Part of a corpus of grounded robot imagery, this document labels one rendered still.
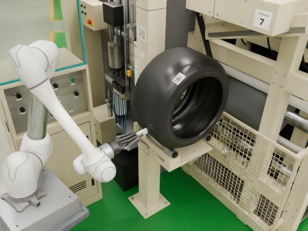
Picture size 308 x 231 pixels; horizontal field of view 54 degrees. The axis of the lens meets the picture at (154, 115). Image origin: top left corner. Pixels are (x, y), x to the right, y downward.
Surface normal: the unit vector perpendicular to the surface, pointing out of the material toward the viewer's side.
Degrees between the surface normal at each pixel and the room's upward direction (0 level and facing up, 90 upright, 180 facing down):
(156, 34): 90
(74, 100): 90
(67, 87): 90
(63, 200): 5
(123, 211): 0
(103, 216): 0
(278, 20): 90
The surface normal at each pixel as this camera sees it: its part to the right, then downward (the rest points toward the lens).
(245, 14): -0.81, 0.32
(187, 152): 0.02, -0.83
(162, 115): -0.18, 0.42
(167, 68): -0.42, -0.54
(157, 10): 0.59, 0.45
